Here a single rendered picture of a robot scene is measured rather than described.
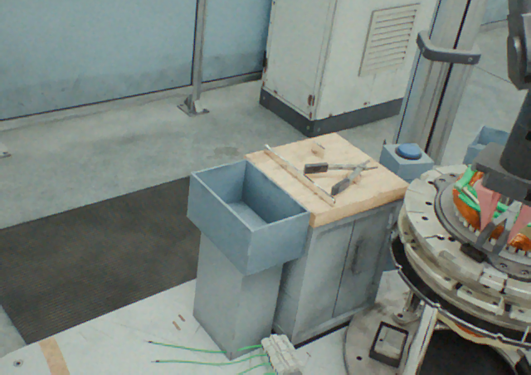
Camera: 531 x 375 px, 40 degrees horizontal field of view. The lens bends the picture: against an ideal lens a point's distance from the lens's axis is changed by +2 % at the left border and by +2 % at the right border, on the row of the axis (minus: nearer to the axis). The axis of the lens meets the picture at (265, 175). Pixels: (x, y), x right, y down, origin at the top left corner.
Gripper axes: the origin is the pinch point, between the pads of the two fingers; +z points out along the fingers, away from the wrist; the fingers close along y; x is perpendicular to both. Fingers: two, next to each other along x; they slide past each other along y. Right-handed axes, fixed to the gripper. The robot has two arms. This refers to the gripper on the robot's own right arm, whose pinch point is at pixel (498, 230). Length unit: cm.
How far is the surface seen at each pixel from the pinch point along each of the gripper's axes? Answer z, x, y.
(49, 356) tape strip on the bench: 41, -23, -52
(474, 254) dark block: 6.8, 3.2, -1.9
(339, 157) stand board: 11.3, 19.0, -29.8
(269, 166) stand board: 11.5, 7.7, -36.8
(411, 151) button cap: 13.1, 34.1, -22.6
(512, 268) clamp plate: 6.9, 4.2, 2.8
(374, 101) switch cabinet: 105, 238, -106
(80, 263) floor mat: 119, 60, -131
